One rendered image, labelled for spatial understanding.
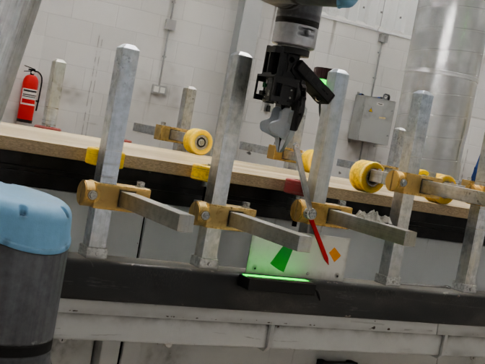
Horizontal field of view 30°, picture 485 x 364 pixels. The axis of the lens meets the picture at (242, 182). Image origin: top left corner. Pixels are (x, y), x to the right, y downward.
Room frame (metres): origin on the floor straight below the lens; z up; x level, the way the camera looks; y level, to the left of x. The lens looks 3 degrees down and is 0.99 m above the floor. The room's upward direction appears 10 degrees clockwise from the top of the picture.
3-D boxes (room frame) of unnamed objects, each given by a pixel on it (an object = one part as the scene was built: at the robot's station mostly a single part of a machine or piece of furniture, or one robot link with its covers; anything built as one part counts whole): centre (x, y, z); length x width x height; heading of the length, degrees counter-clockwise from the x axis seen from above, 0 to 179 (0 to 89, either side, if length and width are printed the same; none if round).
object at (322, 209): (2.03, -0.18, 0.85); 0.14 x 0.06 x 0.05; 120
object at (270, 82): (1.85, -0.05, 1.12); 0.09 x 0.08 x 0.12; 120
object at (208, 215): (1.90, 0.03, 0.81); 0.14 x 0.06 x 0.05; 120
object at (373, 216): (1.90, -0.28, 0.87); 0.09 x 0.07 x 0.02; 30
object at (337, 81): (2.02, -0.17, 0.93); 0.04 x 0.04 x 0.48; 30
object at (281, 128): (1.84, -0.06, 1.01); 0.06 x 0.03 x 0.09; 120
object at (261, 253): (1.98, -0.15, 0.75); 0.26 x 0.01 x 0.10; 120
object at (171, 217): (1.72, 0.19, 0.82); 0.44 x 0.03 x 0.04; 30
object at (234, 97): (1.89, 0.05, 0.92); 0.04 x 0.04 x 0.48; 30
